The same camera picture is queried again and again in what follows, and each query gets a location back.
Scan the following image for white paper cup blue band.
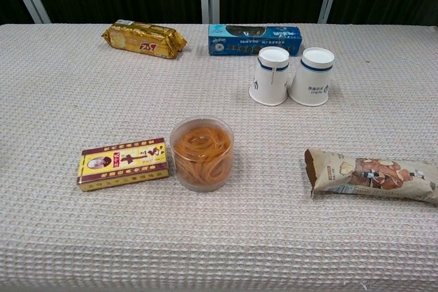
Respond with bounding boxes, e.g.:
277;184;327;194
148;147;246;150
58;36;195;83
287;47;335;107
248;46;291;107

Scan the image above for clear tub of rubber bands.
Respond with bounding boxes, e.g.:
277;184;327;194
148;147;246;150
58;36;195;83
169;116;235;194

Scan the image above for blue long cardboard box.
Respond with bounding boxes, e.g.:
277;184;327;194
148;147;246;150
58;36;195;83
208;24;304;57

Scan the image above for yellow red cardboard box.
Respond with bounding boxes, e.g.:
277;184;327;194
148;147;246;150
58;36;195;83
77;137;170;193

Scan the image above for beige woven tablecloth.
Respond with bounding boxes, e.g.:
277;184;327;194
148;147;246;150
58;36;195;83
0;23;438;292

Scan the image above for gold biscuit packet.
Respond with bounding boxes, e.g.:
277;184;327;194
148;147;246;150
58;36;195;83
101;19;188;60

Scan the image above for beige nut snack packet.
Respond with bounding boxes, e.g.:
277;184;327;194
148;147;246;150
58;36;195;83
304;148;438;204

